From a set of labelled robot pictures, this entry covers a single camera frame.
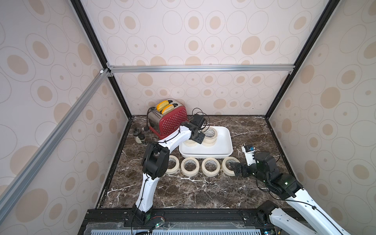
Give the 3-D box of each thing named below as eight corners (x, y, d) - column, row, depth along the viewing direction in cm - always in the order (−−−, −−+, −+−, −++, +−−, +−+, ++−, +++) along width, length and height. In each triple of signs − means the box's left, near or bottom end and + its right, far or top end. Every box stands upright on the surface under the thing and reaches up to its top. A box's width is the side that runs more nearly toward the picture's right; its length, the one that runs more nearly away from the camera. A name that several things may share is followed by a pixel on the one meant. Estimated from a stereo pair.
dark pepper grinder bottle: (144, 146, 102) (141, 139, 96) (141, 141, 104) (137, 134, 98) (148, 144, 103) (146, 137, 97) (145, 139, 106) (142, 132, 100)
